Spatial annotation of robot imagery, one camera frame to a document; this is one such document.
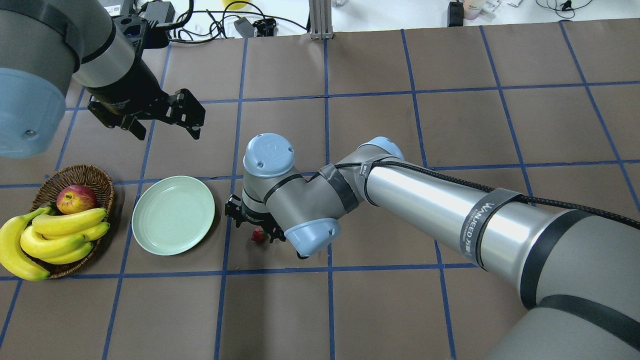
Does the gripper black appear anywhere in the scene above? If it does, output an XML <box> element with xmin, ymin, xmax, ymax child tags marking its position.
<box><xmin>224</xmin><ymin>194</ymin><xmax>287</xmax><ymax>244</ymax></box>
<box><xmin>87</xmin><ymin>60</ymin><xmax>206</xmax><ymax>141</ymax></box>

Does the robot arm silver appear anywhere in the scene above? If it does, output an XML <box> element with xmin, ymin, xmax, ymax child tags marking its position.
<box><xmin>225</xmin><ymin>133</ymin><xmax>640</xmax><ymax>360</ymax></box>
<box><xmin>0</xmin><ymin>0</ymin><xmax>206</xmax><ymax>158</ymax></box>

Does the pale green plate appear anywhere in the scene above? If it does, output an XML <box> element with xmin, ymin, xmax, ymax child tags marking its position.
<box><xmin>131</xmin><ymin>175</ymin><xmax>216</xmax><ymax>256</ymax></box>

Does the wicker basket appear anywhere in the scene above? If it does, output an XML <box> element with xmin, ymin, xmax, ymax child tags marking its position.
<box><xmin>18</xmin><ymin>164</ymin><xmax>115</xmax><ymax>280</ymax></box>

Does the black box near cup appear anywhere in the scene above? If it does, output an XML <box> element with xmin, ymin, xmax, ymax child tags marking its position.
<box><xmin>140</xmin><ymin>0</ymin><xmax>175</xmax><ymax>24</ymax></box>

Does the red apple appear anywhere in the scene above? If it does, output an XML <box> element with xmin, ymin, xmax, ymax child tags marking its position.
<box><xmin>55</xmin><ymin>184</ymin><xmax>98</xmax><ymax>215</ymax></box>

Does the yellow banana bunch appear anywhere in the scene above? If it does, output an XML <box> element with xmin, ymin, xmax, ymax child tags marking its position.
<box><xmin>0</xmin><ymin>207</ymin><xmax>111</xmax><ymax>281</ymax></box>

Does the black charger on bench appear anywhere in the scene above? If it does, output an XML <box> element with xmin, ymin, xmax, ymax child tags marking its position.
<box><xmin>446</xmin><ymin>0</ymin><xmax>464</xmax><ymax>28</ymax></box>

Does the paper cup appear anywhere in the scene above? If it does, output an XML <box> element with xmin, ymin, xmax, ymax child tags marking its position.
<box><xmin>462</xmin><ymin>0</ymin><xmax>486</xmax><ymax>21</ymax></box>

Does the aluminium frame post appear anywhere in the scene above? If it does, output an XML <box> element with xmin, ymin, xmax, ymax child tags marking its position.
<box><xmin>308</xmin><ymin>0</ymin><xmax>334</xmax><ymax>40</ymax></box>

